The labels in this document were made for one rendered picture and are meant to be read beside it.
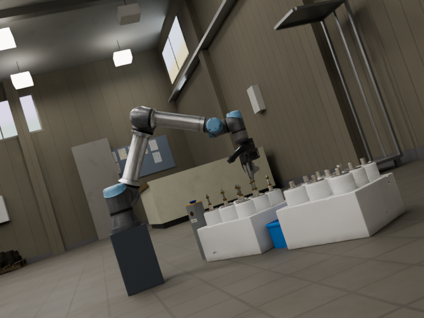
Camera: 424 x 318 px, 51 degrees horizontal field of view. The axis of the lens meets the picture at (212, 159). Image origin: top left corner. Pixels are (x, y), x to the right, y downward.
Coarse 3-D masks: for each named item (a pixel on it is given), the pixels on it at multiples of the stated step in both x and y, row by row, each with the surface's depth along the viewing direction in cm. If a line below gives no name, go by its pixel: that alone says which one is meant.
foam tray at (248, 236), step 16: (272, 208) 219; (224, 224) 219; (240, 224) 212; (256, 224) 209; (208, 240) 229; (224, 240) 221; (240, 240) 213; (256, 240) 206; (272, 240) 213; (208, 256) 231; (224, 256) 223; (240, 256) 215
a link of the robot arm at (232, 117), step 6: (228, 114) 227; (234, 114) 226; (240, 114) 228; (228, 120) 227; (234, 120) 226; (240, 120) 227; (228, 126) 227; (234, 126) 226; (240, 126) 226; (234, 132) 227
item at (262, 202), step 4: (260, 196) 222; (264, 196) 223; (256, 200) 222; (260, 200) 222; (264, 200) 222; (268, 200) 224; (256, 204) 222; (260, 204) 222; (264, 204) 222; (268, 204) 223; (256, 208) 222; (260, 208) 222; (264, 208) 221
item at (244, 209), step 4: (252, 200) 217; (236, 204) 216; (240, 204) 214; (244, 204) 213; (248, 204) 214; (252, 204) 215; (236, 208) 216; (240, 208) 214; (244, 208) 213; (248, 208) 213; (252, 208) 214; (240, 212) 214; (244, 212) 213; (248, 212) 213; (252, 212) 214; (256, 212) 216; (240, 216) 215; (244, 216) 213
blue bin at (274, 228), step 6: (276, 222) 214; (270, 228) 207; (276, 228) 204; (270, 234) 208; (276, 234) 205; (282, 234) 203; (276, 240) 206; (282, 240) 204; (276, 246) 207; (282, 246) 204
